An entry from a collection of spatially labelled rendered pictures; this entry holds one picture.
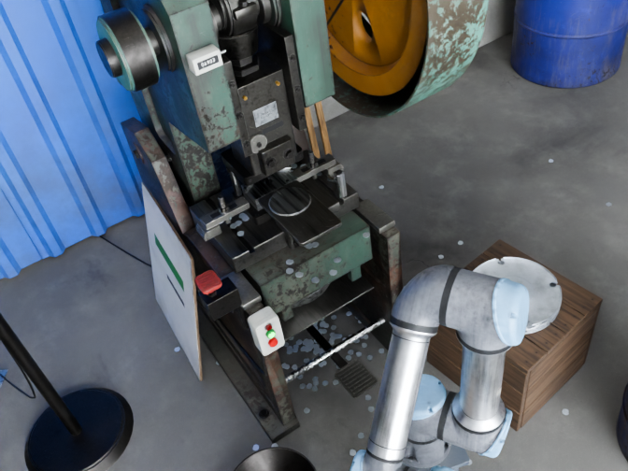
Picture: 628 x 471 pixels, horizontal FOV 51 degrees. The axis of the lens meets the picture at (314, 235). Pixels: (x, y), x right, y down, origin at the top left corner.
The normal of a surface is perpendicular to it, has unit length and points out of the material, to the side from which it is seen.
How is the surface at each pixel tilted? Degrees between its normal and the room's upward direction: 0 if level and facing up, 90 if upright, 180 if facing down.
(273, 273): 0
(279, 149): 90
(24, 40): 90
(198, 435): 0
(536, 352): 0
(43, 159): 90
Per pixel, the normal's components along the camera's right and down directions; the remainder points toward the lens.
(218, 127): 0.54, 0.53
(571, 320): -0.12, -0.72
